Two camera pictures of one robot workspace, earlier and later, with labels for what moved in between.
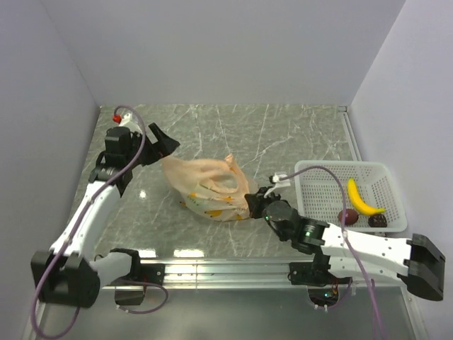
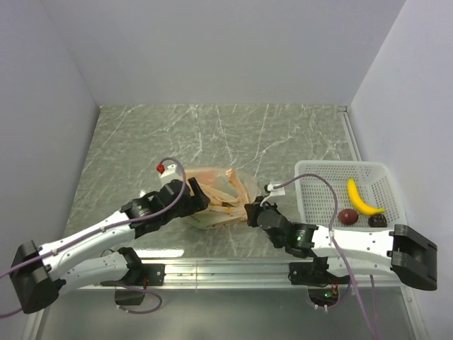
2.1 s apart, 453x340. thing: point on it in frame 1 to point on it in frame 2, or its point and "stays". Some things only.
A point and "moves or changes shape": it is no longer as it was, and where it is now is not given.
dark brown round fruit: x=377 y=220 stays
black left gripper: x=163 y=146 to x=199 y=201
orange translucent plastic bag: x=215 y=189 moves or changes shape
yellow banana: x=362 y=206 stays
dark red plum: x=351 y=217 stays
